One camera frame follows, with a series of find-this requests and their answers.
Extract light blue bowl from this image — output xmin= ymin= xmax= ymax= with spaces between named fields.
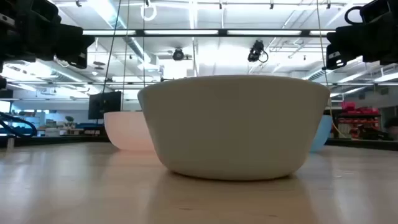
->
xmin=309 ymin=114 xmax=333 ymax=153

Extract black computer monitor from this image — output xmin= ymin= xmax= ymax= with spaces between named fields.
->
xmin=88 ymin=91 xmax=123 ymax=121

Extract shelf with red bins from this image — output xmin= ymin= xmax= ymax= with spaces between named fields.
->
xmin=334 ymin=101 xmax=382 ymax=140

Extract thick black overhead frame bar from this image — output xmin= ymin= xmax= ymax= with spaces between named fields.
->
xmin=82 ymin=29 xmax=336 ymax=38

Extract pale pink bowl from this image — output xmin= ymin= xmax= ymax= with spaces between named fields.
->
xmin=103 ymin=111 xmax=155 ymax=152

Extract thin black frame bar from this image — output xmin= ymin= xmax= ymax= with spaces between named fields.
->
xmin=9 ymin=81 xmax=398 ymax=86

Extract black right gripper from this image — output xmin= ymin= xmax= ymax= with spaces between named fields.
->
xmin=322 ymin=24 xmax=365 ymax=71

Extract black hanging camera with cable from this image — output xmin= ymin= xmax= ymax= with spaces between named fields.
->
xmin=247 ymin=39 xmax=269 ymax=64

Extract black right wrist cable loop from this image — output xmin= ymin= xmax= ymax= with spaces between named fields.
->
xmin=344 ymin=5 xmax=364 ymax=26

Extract black hanging cable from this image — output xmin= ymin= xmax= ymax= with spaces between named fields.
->
xmin=101 ymin=0 xmax=123 ymax=94

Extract yellow hanging cable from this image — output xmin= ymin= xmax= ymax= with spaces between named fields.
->
xmin=316 ymin=0 xmax=348 ymax=139

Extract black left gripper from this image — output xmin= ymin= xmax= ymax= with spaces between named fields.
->
xmin=55 ymin=24 xmax=96 ymax=70

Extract round black hanging camera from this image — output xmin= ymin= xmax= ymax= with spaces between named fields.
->
xmin=172 ymin=48 xmax=192 ymax=62

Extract large beige bowl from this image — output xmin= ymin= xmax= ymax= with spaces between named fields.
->
xmin=137 ymin=74 xmax=331 ymax=181

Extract blue curved hoses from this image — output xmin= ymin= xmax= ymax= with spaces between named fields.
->
xmin=0 ymin=111 xmax=39 ymax=138

